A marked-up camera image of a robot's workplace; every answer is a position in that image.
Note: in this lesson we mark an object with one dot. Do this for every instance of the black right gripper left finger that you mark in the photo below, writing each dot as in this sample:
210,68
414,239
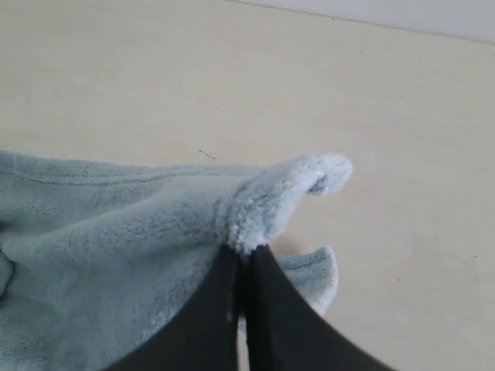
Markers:
203,334

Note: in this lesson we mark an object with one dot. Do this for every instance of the light blue terry towel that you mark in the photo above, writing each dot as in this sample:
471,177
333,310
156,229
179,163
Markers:
97,257

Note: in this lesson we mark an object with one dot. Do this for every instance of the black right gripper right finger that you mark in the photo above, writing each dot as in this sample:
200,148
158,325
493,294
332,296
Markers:
284,333

